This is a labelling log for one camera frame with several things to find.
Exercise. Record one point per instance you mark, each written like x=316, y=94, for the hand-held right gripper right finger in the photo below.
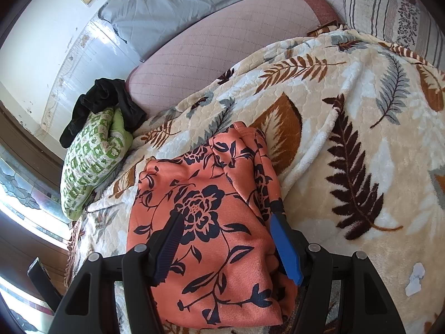
x=285, y=247

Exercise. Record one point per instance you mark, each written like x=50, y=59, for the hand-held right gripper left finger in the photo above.
x=170, y=243

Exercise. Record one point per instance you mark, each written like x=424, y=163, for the orange floral garment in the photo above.
x=243, y=261

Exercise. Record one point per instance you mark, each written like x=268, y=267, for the leaf print fleece blanket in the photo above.
x=313, y=188

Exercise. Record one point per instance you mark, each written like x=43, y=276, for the brown quilted bed cover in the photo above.
x=77, y=247

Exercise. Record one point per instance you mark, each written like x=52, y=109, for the green checked pillow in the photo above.
x=90, y=160

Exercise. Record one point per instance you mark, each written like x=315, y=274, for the dark furniture leg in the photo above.
x=43, y=283

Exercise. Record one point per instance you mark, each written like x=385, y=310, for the white paper scrap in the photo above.
x=415, y=280

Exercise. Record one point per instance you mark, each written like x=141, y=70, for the stained glass window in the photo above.
x=21, y=184

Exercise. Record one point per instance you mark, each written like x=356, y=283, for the black cloth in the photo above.
x=104, y=94

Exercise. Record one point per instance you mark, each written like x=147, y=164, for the grey pillow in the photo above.
x=180, y=3

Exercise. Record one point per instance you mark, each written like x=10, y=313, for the striped floral pillow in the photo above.
x=382, y=10

